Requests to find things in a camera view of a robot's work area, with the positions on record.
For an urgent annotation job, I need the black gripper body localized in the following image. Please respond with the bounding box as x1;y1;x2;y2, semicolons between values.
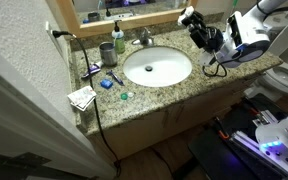
191;24;224;53

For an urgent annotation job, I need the chrome faucet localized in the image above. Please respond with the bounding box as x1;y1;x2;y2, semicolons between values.
131;26;156;47

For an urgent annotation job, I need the white sink basin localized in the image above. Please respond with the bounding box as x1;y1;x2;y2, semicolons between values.
122;45;194;88

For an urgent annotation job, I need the green soap pump bottle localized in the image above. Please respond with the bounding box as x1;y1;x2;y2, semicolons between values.
111;19;126;54

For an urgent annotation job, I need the orange black clamp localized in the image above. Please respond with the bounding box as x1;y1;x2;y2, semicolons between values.
214;116;231;140
248;105;262;117

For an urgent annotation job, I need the white toilet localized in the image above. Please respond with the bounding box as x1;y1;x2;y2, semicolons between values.
243;14;288;101

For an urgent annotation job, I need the stainless steel cup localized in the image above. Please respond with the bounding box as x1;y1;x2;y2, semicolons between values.
98;41;119;67

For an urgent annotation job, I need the blue razor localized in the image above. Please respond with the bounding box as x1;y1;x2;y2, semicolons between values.
105;69;125;87

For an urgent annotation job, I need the blue floss container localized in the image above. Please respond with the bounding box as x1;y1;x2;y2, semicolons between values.
99;78;114;90

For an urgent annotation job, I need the purple white toothpaste tube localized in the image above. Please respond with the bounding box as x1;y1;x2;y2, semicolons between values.
80;60;104;79

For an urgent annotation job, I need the beige vanity cabinet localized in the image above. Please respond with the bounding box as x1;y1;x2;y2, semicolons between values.
83;76;262;161

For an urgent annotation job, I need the wood framed mirror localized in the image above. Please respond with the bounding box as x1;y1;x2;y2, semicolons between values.
55;0;198;38

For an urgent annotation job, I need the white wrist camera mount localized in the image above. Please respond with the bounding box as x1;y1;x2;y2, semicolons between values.
227;11;244;48

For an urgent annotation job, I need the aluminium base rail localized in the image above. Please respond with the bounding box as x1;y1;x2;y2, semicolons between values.
230;109;288;180

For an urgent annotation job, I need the black power cable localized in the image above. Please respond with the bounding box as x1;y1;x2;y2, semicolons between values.
51;29;122;178

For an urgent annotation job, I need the black floor cable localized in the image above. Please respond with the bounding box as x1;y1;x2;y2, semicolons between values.
149;145;177;179

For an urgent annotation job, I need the white wall outlet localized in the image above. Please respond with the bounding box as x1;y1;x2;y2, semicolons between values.
44;20;63;54

